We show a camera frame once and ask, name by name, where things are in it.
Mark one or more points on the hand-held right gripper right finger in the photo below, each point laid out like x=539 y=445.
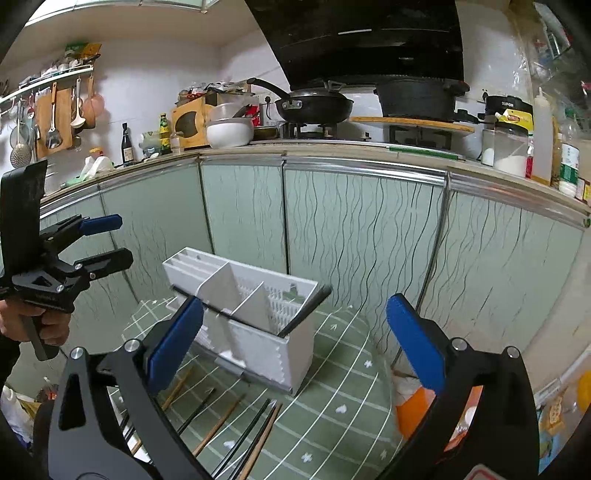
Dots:
x=415 y=344

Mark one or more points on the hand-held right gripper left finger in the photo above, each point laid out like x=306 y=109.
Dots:
x=178 y=341

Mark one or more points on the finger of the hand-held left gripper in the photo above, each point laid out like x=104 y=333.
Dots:
x=99 y=224
x=108 y=261

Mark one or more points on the white plastic utensil holder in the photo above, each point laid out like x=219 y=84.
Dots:
x=258 y=360

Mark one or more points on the person's left hand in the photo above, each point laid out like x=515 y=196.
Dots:
x=53 y=330

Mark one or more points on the light green dish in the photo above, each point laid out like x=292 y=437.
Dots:
x=74 y=182

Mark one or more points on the white plastic bottle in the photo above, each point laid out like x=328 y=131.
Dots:
x=99 y=166

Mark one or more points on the metal skimmer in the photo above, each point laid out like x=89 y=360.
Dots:
x=19 y=157

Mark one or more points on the orange shopping bag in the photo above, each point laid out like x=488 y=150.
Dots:
x=411 y=410

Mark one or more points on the dark sauce bottle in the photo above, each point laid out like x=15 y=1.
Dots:
x=128 y=150

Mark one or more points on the metal slotted spatula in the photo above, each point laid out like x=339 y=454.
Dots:
x=54 y=136

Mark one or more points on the pale green plastic jug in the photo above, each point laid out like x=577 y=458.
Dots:
x=148 y=146

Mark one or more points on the metal ladle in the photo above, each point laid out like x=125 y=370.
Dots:
x=77 y=121

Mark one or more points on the green bottle yellow cap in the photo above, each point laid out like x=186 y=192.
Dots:
x=165 y=136

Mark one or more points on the green grid tablecloth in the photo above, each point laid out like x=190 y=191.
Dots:
x=332 y=415

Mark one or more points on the small glass jar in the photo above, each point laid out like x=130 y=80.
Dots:
x=176 y=144

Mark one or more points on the pink pan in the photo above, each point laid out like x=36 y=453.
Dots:
x=93 y=108

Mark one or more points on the yellow wooden box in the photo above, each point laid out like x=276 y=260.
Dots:
x=189 y=124

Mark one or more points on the red plastic bag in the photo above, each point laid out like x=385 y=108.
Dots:
x=48 y=394

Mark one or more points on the white ceramic bowl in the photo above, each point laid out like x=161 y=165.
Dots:
x=228 y=134

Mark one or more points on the translucent plastic bowl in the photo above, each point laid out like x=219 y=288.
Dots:
x=228 y=111

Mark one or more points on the green and yellow packets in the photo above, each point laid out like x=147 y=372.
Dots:
x=83 y=50

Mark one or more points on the clear bottle yellow cap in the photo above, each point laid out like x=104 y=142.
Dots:
x=585 y=392

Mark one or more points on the white plastic bag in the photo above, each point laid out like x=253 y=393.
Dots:
x=14 y=415

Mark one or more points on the small clear seasoning container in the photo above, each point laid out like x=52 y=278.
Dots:
x=488 y=154

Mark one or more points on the large clear seasoning container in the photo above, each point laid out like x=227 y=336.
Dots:
x=510 y=161

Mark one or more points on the round wooden board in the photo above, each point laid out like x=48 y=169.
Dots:
x=415 y=124

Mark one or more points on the small seasoning jars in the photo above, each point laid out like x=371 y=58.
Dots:
x=582 y=189

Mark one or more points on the gas stove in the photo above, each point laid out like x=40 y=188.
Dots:
x=323 y=131

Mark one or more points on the green label bottle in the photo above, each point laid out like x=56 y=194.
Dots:
x=569 y=161

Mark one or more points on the white squeeze bottle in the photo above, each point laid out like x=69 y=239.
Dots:
x=542 y=138

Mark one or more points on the black cast iron pot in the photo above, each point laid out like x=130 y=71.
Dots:
x=415 y=101

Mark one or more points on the black frying pan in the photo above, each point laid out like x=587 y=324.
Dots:
x=314 y=108

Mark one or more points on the black kitchen appliance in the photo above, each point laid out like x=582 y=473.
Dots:
x=508 y=105

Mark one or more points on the black range hood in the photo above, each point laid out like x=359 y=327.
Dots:
x=360 y=37

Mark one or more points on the metal wall rack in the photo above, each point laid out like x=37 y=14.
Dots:
x=46 y=83

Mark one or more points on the clear plastic wall shelf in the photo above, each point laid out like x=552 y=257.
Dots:
x=554 y=46

